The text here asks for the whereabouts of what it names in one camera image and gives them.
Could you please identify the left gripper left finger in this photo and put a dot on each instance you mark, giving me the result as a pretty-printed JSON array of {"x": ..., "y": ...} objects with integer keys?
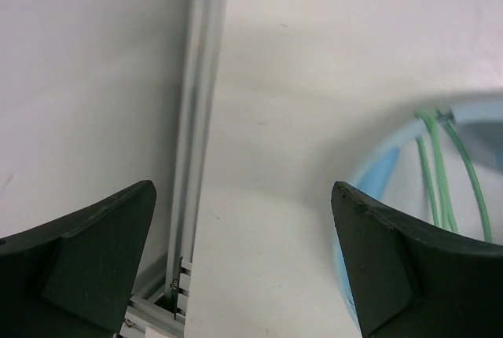
[{"x": 73, "y": 276}]

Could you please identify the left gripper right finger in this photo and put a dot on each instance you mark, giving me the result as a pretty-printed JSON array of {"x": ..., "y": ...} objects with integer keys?
[{"x": 409, "y": 278}]

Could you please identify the light blue headphones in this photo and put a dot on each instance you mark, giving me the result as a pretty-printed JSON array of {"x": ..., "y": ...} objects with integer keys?
[{"x": 443, "y": 167}]

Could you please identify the aluminium table frame rail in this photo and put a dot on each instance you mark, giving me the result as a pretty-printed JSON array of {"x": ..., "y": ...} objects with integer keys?
[{"x": 159, "y": 305}]

